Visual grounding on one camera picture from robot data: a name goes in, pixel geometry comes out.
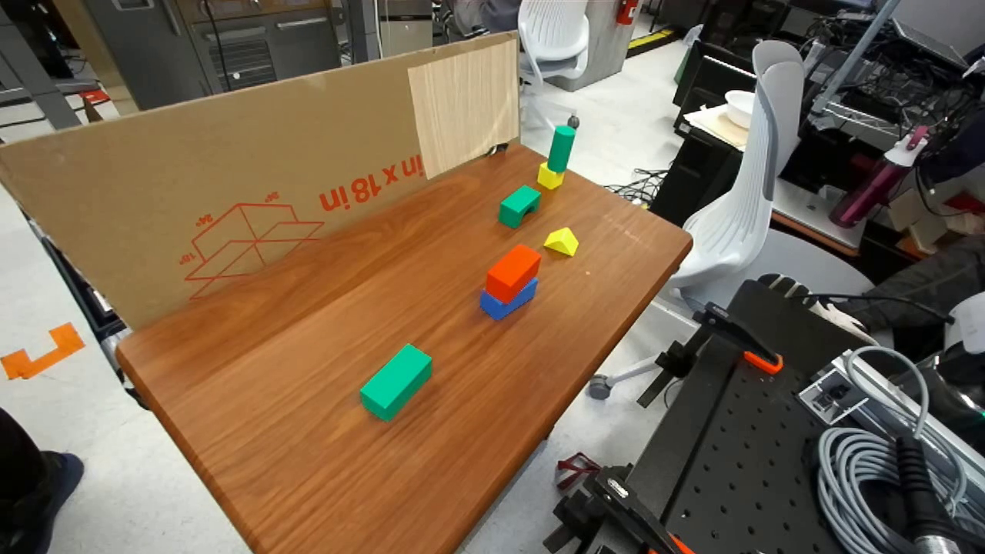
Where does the orange rectangular block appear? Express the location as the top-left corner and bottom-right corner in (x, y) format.
(487, 244), (541, 300)

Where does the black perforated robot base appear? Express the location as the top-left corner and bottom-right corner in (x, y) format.
(541, 271), (882, 554)

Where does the blue rectangular block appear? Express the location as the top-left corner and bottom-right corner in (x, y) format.
(481, 280), (538, 319)

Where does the yellow wedge block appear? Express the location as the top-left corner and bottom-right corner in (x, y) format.
(543, 228), (577, 258)

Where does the green arch block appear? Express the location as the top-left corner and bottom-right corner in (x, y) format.
(499, 184), (541, 228)

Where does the small yellow cube block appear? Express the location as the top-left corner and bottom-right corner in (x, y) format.
(534, 163), (564, 192)

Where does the large green rectangular block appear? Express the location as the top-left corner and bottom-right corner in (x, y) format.
(359, 345), (434, 420)

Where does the green cylinder block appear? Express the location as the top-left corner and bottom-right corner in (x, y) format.
(547, 118), (577, 171)

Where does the light wooden board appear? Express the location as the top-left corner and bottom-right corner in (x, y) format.
(407, 36), (521, 178)

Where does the grey plastic chair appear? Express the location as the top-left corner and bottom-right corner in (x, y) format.
(669, 39), (871, 307)

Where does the white office chair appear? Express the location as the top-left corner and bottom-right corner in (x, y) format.
(516, 0), (589, 82)

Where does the white bowl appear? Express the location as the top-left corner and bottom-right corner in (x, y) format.
(726, 90), (755, 129)

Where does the large cardboard sheet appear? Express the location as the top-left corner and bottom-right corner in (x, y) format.
(0, 45), (441, 327)

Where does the maroon water bottle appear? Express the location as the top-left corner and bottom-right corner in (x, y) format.
(826, 125), (929, 228)

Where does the orange floor tape mark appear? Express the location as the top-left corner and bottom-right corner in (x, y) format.
(0, 323), (83, 379)

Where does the coiled grey cable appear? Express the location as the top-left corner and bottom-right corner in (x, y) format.
(815, 426), (985, 554)

